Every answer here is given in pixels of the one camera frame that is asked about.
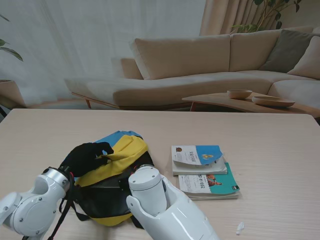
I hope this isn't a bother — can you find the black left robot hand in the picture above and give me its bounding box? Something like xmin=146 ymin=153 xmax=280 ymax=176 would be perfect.
xmin=59 ymin=141 xmax=115 ymax=179

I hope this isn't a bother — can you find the blue and yellow school bag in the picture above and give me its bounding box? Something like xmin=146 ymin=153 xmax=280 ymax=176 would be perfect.
xmin=59 ymin=129 xmax=156 ymax=229

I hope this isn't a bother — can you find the blue and white cover book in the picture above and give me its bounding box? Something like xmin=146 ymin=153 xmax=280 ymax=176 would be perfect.
xmin=171 ymin=144 xmax=228 ymax=176

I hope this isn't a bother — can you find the beige plant pot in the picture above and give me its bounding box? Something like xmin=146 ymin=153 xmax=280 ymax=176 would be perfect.
xmin=0 ymin=79 xmax=26 ymax=109

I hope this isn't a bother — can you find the white sheer curtain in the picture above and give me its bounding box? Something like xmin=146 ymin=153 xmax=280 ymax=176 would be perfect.
xmin=0 ymin=0 xmax=208 ymax=106

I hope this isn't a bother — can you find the green plant with long leaves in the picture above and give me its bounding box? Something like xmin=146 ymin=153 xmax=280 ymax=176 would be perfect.
xmin=0 ymin=14 xmax=24 ymax=62

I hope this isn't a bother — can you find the beige corner sofa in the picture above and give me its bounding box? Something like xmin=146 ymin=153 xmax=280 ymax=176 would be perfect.
xmin=64 ymin=26 xmax=320 ymax=111

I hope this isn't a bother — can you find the teal and white cover book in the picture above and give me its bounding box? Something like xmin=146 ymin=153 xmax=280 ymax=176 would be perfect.
xmin=178 ymin=162 xmax=241 ymax=201

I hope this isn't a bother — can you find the wooden coffee table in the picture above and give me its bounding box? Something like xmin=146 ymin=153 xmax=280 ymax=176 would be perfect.
xmin=181 ymin=91 xmax=320 ymax=118

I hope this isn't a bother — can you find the small deep wooden bowl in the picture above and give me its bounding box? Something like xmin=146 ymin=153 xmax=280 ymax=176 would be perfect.
xmin=226 ymin=89 xmax=253 ymax=100

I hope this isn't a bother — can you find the wide shallow wooden bowl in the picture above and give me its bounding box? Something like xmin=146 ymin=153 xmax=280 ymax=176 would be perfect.
xmin=251 ymin=95 xmax=296 ymax=108

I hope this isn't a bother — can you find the beige curtain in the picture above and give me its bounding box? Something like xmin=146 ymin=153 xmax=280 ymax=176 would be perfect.
xmin=199 ymin=0 xmax=320 ymax=37

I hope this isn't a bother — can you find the grey sofa cushion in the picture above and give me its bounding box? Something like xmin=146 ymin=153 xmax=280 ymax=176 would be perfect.
xmin=259 ymin=29 xmax=317 ymax=74

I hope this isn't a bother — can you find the tall green leafy plant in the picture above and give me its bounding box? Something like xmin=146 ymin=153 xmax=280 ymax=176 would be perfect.
xmin=231 ymin=0 xmax=303 ymax=35

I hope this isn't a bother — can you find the cream sofa cushion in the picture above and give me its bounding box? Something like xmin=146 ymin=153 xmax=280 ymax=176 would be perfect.
xmin=287 ymin=35 xmax=320 ymax=81

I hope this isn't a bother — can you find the left arm red black cable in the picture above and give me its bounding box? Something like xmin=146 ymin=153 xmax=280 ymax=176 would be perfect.
xmin=47 ymin=171 xmax=76 ymax=240

